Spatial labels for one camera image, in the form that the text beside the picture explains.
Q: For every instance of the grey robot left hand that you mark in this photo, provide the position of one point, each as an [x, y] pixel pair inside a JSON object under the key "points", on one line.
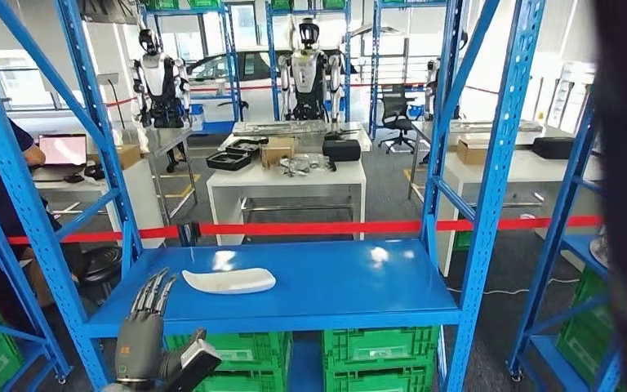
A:
{"points": [[137, 346]]}

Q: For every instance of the white curved plastic part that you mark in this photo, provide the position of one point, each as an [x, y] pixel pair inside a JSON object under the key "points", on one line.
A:
{"points": [[229, 281]]}

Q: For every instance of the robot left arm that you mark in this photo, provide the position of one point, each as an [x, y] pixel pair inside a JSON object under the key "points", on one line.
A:
{"points": [[129, 388]]}

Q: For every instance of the blue steel shelf rack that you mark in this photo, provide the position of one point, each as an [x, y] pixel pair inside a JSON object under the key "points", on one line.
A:
{"points": [[374, 65], [549, 243], [32, 303], [231, 65], [319, 281], [272, 54]]}

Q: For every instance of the metal workbench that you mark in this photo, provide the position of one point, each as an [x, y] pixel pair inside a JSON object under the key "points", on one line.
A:
{"points": [[308, 142], [164, 138], [508, 138]]}

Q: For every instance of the long silver panel part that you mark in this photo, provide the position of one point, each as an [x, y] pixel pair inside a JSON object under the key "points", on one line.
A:
{"points": [[275, 128]]}

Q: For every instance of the black round stool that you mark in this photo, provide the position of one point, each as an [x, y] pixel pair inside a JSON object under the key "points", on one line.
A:
{"points": [[97, 265]]}

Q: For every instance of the red barrier belt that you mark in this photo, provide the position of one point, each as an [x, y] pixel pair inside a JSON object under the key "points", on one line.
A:
{"points": [[156, 232], [319, 228]]}

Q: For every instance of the white table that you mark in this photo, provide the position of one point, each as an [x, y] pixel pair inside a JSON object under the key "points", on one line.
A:
{"points": [[292, 181], [143, 205], [519, 165]]}

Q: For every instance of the cardboard box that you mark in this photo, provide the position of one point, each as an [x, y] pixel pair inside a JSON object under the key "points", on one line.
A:
{"points": [[131, 156], [278, 152], [473, 153]]}

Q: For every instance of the open laptop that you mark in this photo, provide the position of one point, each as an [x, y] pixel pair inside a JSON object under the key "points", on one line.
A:
{"points": [[62, 150]]}

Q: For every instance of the person's hand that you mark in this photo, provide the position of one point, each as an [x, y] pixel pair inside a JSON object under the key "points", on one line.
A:
{"points": [[35, 157]]}

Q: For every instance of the clear plastic bags pile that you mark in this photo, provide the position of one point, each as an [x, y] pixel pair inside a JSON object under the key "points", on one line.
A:
{"points": [[308, 164]]}

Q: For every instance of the white black humanoid robot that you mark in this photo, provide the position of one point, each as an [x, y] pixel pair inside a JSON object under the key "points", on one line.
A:
{"points": [[308, 70], [159, 76], [431, 86]]}

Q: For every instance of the black case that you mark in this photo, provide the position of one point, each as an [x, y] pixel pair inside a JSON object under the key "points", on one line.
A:
{"points": [[341, 150], [553, 148]]}

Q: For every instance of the white car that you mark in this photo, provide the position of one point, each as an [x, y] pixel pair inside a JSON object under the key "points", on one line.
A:
{"points": [[238, 67]]}

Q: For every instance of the black office chair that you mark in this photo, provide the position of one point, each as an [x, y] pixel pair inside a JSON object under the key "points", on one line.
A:
{"points": [[395, 108]]}

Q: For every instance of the white display board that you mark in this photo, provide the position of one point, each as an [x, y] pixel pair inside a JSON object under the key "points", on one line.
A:
{"points": [[567, 97]]}

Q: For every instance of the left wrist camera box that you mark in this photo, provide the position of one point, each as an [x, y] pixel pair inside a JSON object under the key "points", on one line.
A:
{"points": [[194, 368]]}

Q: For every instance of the black barrier post head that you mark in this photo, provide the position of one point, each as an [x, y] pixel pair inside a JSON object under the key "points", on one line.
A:
{"points": [[188, 233]]}

